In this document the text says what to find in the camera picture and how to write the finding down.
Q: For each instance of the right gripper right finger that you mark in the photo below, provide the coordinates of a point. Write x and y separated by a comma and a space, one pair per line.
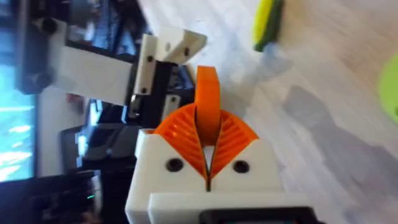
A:
248, 177

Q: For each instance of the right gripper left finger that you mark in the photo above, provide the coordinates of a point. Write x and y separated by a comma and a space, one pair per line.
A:
155, 174

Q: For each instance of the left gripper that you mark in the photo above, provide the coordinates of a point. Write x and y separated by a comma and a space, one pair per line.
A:
93, 74

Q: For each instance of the black device with light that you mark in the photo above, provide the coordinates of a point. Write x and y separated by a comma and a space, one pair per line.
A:
62, 199

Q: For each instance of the yellow green toy corn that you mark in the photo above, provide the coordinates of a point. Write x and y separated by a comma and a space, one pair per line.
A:
266, 23

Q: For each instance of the bright screen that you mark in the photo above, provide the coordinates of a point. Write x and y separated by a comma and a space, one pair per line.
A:
15, 124

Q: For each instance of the green disc with holes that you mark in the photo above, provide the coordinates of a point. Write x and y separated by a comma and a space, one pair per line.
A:
390, 88

